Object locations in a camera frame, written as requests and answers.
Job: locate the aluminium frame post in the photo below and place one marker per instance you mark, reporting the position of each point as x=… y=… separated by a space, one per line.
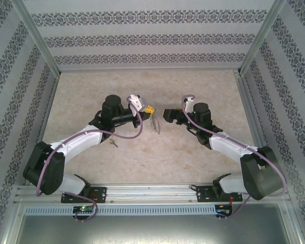
x=259 y=43
x=38 y=38

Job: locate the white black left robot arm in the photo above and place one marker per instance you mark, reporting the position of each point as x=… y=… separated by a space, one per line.
x=73 y=142

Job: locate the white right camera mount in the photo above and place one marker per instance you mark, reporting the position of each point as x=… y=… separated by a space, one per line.
x=189 y=99

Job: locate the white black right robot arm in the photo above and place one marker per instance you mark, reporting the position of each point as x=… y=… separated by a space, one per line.
x=231 y=147

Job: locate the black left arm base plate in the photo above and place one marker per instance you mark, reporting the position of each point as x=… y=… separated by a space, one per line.
x=99 y=194

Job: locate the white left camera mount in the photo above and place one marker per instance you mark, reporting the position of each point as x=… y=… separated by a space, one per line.
x=133 y=100

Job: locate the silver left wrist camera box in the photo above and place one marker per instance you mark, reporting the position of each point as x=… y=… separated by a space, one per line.
x=142 y=104

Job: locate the small brass key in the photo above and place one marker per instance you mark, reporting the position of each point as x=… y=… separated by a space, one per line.
x=113 y=142

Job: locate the aluminium table edge rail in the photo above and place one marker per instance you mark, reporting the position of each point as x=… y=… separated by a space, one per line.
x=49 y=101
x=247 y=101

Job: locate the grey sheet metal panel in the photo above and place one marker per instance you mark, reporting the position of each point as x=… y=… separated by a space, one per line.
x=152 y=231

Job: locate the long aluminium base rail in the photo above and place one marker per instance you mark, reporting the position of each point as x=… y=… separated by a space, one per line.
x=152 y=193

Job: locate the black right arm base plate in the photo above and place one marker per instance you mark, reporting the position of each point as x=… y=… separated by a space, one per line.
x=204 y=195

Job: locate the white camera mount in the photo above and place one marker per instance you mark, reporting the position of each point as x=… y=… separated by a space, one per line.
x=189 y=99
x=133 y=100

